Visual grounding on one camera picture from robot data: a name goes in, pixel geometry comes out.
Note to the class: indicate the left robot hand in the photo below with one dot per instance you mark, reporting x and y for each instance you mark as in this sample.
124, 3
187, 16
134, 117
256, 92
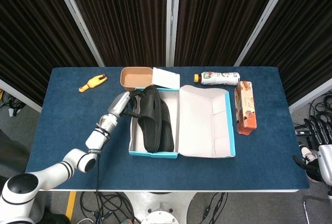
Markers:
119, 104

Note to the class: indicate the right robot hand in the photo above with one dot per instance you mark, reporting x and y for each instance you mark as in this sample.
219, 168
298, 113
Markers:
325, 161

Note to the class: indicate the black slipper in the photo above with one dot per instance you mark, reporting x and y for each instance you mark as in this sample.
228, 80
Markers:
150, 120
168, 130

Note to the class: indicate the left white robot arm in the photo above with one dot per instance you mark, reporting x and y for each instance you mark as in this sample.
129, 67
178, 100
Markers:
52, 172

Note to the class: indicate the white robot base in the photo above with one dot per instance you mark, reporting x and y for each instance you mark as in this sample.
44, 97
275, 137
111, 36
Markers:
160, 217

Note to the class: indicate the light blue shoe box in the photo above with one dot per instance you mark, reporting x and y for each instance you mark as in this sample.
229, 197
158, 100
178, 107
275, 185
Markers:
202, 123

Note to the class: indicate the orange biscuit box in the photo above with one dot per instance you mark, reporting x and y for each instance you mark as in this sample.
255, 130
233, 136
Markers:
245, 107

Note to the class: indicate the brown paper food container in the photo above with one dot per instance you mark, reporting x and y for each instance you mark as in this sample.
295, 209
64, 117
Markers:
135, 80

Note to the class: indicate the yellow rubber chicken toy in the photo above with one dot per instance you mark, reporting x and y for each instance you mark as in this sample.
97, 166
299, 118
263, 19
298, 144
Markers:
92, 82

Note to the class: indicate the dark blue table mat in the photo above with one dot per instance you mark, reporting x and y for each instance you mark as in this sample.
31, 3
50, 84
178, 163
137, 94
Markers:
64, 104

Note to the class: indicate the dark ribbed partition panel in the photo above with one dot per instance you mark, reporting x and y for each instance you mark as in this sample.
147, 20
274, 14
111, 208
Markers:
306, 27
31, 27
124, 14
220, 14

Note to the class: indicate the white drink bottle yellow cap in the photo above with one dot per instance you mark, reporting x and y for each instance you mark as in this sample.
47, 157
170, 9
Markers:
220, 77

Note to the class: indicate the yellow floor tape strip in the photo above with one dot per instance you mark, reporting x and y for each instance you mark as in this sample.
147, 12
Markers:
70, 206

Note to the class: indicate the grey metal tube frame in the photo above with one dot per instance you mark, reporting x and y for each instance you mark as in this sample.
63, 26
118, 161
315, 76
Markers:
306, 208

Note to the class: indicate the grey aluminium partition post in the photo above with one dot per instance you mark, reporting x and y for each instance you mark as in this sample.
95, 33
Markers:
262, 21
311, 95
20, 96
79, 21
172, 14

